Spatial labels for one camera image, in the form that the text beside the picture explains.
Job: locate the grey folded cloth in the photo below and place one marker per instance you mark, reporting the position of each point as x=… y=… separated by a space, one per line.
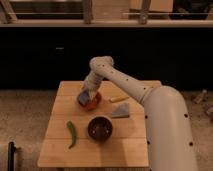
x=122 y=111

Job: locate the wooden folding table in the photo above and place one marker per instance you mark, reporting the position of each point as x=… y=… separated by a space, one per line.
x=127 y=146

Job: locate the green chili pepper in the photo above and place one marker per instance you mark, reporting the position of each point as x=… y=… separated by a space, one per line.
x=73 y=133

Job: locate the blue grey sponge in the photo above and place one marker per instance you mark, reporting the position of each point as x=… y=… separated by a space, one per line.
x=83 y=97

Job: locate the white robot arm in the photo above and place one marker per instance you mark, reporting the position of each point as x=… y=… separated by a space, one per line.
x=168 y=129

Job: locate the wooden shelf frame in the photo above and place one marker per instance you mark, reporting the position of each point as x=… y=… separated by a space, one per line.
x=106 y=13

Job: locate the dark maroon bowl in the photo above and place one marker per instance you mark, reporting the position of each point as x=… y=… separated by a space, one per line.
x=100 y=129

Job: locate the black object on floor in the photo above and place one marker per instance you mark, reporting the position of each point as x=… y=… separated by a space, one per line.
x=11 y=152

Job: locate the debris on floor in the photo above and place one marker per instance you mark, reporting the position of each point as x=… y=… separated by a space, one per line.
x=200 y=98

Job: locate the red orange bowl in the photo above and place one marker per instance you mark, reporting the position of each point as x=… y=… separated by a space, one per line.
x=93 y=103

